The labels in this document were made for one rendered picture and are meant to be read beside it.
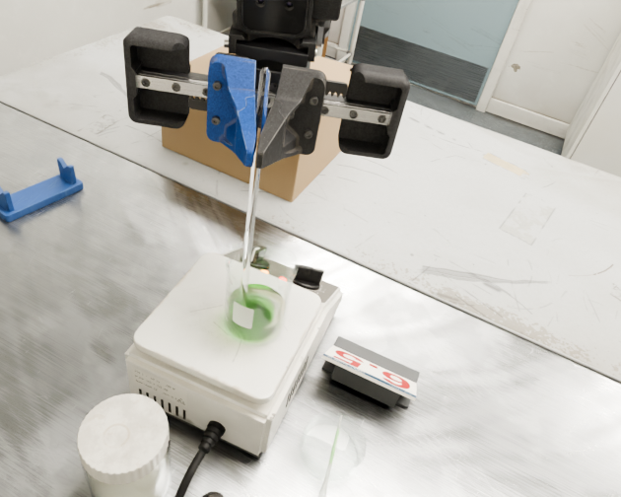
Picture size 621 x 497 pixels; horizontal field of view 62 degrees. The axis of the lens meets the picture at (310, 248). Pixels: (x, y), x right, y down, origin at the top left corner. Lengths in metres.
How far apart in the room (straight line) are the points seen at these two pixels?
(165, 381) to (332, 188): 0.41
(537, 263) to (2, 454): 0.63
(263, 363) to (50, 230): 0.34
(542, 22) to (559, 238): 2.54
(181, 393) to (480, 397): 0.29
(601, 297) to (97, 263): 0.61
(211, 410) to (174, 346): 0.06
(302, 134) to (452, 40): 3.02
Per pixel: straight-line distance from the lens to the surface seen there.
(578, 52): 3.31
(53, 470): 0.48
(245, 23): 0.37
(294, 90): 0.34
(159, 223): 0.65
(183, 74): 0.38
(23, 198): 0.69
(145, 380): 0.45
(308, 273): 0.51
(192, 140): 0.75
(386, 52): 3.49
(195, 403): 0.43
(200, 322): 0.43
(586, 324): 0.70
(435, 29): 3.37
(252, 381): 0.40
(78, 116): 0.87
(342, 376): 0.50
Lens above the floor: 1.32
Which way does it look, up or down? 42 degrees down
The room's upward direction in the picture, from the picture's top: 12 degrees clockwise
